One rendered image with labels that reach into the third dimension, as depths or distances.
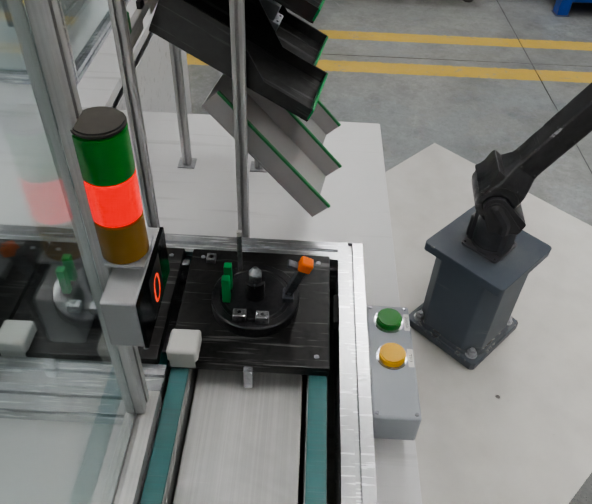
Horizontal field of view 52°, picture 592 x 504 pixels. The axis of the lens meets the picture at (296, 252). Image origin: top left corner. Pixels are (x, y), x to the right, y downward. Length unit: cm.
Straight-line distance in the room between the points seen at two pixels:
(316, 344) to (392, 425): 16
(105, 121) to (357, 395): 54
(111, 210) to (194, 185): 81
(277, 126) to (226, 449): 59
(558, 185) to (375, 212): 190
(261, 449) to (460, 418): 33
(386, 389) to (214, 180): 70
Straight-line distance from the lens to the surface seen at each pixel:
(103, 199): 59
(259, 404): 93
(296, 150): 117
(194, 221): 130
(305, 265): 90
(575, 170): 329
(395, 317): 98
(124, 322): 66
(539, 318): 122
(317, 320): 96
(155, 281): 69
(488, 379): 109
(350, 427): 87
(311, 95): 106
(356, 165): 148
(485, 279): 95
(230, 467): 89
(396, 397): 91
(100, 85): 183
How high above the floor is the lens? 170
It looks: 43 degrees down
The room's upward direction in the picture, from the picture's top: 3 degrees clockwise
